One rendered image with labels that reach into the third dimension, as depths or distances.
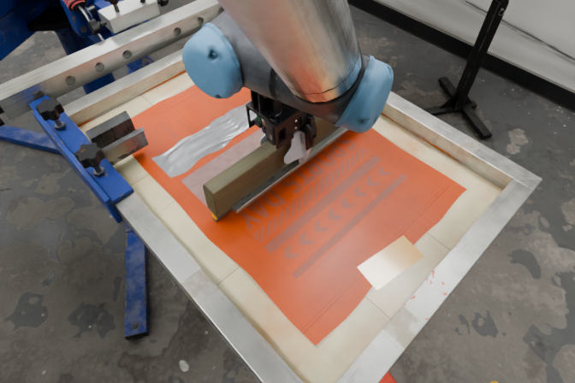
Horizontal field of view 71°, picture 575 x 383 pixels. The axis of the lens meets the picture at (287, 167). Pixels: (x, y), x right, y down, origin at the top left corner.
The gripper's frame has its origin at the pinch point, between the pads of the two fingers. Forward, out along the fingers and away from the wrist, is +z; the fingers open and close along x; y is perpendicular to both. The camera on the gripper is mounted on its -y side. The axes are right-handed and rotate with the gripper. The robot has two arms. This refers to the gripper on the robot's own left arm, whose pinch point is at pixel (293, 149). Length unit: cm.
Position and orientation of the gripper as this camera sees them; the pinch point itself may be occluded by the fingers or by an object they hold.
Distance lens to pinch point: 76.0
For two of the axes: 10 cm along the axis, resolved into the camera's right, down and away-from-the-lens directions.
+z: 0.2, 6.2, 7.9
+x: 7.0, 5.5, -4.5
